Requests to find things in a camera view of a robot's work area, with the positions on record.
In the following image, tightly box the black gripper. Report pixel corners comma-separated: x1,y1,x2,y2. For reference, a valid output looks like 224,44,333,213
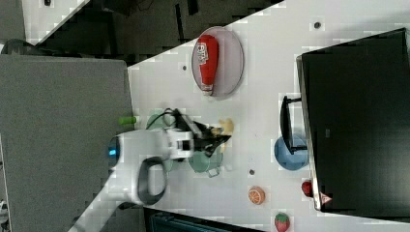
175,109,231,158

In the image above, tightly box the red ketchup bottle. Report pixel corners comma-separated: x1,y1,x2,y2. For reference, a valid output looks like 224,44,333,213
196,35,219,96

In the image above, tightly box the black toaster oven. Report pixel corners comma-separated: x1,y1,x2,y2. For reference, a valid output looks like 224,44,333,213
280,28,410,222

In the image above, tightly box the green plastic colander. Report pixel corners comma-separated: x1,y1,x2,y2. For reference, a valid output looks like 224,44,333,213
146,113,175,130

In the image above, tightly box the toy orange half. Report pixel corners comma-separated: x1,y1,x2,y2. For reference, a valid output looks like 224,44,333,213
248,187,266,205

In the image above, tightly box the peeled toy banana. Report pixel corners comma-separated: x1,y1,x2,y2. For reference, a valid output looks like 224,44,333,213
211,118,235,153

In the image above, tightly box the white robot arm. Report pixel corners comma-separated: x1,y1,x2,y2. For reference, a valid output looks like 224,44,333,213
68,108,235,232

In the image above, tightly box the dark red toy strawberry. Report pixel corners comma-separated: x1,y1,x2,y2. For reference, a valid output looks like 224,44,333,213
302,181,313,197

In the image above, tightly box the green mug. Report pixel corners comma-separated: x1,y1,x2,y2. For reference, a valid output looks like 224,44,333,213
189,148,223,178

